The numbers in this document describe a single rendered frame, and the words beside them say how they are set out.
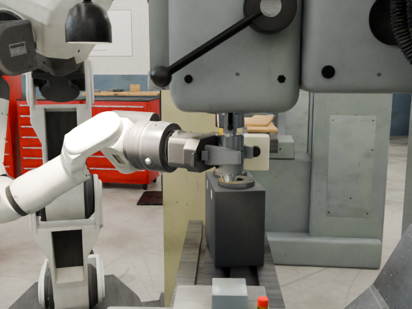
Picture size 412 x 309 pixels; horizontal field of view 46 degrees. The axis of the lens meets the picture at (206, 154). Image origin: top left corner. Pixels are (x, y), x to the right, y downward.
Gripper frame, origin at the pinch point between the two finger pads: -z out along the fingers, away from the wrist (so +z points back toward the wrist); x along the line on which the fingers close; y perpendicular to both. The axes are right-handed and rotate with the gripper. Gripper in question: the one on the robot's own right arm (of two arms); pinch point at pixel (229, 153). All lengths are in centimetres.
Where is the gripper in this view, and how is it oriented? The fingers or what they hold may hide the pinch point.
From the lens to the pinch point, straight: 80.7
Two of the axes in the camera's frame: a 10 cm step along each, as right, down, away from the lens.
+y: -0.1, 9.8, 1.8
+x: 4.5, -1.6, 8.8
